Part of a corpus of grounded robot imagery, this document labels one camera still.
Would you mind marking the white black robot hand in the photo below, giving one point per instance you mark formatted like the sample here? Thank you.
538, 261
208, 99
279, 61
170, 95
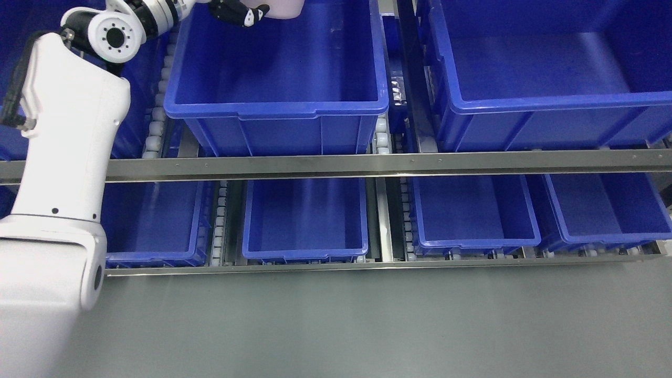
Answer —
236, 12

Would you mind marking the pink bowl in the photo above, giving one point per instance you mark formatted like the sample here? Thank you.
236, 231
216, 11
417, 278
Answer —
279, 9

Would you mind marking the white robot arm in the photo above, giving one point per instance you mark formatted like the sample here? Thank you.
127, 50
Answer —
67, 97

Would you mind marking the large blue bin upper middle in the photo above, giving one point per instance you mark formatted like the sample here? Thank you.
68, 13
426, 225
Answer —
312, 85

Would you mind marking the large blue bin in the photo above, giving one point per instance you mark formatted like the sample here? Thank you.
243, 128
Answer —
312, 85
550, 75

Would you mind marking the blue bin lower middle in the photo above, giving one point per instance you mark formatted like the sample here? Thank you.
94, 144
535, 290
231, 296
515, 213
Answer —
304, 220

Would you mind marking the blue bin upper left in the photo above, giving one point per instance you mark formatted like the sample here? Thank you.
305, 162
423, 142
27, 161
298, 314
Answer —
20, 19

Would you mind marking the blue bin lower left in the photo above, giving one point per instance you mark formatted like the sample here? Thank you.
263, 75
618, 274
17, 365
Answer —
157, 224

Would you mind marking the large blue bin upper right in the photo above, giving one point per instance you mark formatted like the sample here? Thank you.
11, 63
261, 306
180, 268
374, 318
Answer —
550, 75

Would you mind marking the blue bin lower far right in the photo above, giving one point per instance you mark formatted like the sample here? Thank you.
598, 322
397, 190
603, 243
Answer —
597, 211

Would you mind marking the steel shelf front rail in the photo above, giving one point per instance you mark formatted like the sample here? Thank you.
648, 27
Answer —
599, 161

